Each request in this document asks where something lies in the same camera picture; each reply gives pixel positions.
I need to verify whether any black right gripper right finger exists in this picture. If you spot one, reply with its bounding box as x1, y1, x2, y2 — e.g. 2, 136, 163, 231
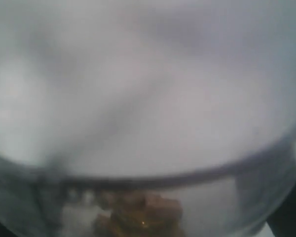
267, 184, 296, 237

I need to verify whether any clear measuring beaker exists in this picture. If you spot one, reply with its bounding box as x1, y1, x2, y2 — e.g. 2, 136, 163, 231
0, 129, 296, 237

